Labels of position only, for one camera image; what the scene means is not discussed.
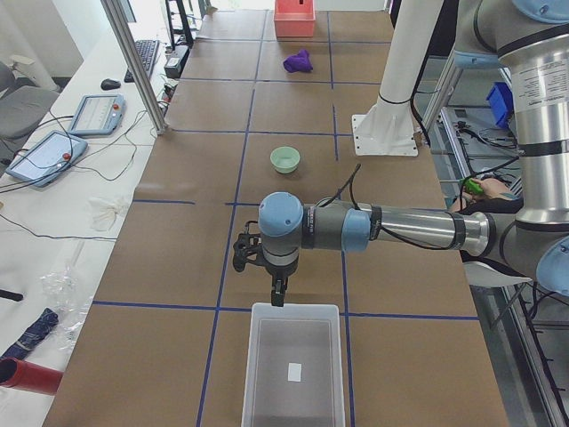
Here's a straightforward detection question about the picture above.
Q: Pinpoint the red cylinder tube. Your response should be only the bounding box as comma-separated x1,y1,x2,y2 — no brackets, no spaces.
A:
1,358,63,396

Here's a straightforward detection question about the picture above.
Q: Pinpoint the grey office chair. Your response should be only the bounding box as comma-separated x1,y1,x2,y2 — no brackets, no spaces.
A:
1,62,59,165

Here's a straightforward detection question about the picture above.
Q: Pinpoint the purple cloth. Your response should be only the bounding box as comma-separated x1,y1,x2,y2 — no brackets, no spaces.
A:
283,49,313,73

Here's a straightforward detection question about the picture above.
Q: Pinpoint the clear plastic storage box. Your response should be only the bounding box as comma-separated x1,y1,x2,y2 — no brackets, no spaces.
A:
241,302,346,426

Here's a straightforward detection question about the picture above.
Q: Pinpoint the far teach pendant tablet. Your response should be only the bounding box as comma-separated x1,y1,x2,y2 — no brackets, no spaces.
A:
68,94,125,137

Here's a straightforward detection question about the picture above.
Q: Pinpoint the teach pendant tablet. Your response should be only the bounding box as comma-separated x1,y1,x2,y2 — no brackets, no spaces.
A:
68,94,125,137
5,131,88,187

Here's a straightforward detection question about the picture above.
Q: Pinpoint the aluminium frame post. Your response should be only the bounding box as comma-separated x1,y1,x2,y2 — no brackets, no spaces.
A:
100,0,167,135

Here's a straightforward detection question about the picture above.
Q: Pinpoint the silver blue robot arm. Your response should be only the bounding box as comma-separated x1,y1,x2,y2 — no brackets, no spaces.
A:
233,1,568,306

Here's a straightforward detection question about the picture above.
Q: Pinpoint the crumpled white tissue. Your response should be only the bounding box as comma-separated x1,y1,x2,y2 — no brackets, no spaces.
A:
88,197,130,231

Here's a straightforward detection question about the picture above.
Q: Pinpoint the pink plastic bin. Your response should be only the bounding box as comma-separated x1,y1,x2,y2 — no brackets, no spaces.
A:
273,0,316,37

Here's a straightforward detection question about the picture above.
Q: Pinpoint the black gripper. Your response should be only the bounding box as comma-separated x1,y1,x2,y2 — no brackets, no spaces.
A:
262,249,299,307

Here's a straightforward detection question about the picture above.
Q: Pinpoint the mint green bowl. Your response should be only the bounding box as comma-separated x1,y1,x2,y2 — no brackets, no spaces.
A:
269,146,301,174

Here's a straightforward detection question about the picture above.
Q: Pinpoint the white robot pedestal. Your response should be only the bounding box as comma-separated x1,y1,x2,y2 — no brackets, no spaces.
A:
352,0,444,157

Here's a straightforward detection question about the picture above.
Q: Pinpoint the black keyboard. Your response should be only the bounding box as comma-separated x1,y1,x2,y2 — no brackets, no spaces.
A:
134,39,160,78

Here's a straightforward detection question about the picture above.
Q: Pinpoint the black box on desk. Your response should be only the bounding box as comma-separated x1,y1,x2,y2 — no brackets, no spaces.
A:
164,45,190,79

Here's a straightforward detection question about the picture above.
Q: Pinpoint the clear plastic wrap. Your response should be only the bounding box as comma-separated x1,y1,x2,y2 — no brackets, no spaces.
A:
40,266,93,354

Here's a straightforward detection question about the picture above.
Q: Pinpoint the near teach pendant tablet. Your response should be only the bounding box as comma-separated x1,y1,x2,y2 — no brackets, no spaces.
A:
5,131,88,187

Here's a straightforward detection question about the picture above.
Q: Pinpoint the white label in box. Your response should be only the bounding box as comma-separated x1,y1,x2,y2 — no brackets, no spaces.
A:
287,362,302,383

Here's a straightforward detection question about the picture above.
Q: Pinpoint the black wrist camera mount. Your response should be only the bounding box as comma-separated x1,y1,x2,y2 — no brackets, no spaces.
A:
232,221,266,273

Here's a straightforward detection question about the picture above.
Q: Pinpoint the green handheld tool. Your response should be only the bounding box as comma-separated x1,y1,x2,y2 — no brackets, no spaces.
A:
461,178,485,196

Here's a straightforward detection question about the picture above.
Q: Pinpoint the black computer mouse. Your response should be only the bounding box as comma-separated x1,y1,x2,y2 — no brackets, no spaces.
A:
100,78,121,91

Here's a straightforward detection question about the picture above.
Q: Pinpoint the blue storage bin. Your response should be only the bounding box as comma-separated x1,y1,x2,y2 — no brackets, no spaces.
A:
485,82,514,129

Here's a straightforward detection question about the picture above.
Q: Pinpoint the person's hand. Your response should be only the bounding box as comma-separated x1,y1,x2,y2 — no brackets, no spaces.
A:
473,178,515,199

